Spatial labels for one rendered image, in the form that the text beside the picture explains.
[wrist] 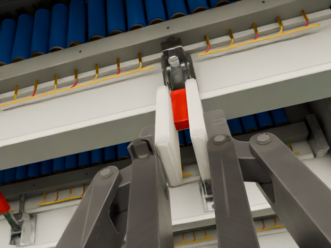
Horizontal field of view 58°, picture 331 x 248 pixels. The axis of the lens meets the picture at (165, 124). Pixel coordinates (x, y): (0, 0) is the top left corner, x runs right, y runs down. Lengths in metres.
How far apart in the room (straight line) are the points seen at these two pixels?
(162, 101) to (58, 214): 0.32
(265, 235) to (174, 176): 0.44
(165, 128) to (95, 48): 0.15
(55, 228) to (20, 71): 0.24
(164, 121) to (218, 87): 0.10
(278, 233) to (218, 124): 0.44
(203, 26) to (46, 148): 0.18
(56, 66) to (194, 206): 0.24
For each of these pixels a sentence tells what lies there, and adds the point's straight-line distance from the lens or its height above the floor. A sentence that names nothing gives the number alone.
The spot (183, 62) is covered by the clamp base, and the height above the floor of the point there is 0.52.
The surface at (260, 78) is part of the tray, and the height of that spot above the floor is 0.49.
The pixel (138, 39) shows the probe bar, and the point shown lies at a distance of 0.27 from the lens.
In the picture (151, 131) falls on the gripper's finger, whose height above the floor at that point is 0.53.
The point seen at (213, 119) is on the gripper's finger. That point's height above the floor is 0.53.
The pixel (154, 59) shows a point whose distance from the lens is 0.28.
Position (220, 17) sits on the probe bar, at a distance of 0.27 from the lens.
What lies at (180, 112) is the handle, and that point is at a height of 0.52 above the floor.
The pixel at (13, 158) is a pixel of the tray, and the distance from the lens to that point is 0.33.
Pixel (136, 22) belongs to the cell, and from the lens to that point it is 0.29.
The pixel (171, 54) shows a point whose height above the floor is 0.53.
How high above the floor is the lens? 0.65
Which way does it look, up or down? 42 degrees down
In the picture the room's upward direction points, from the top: 20 degrees counter-clockwise
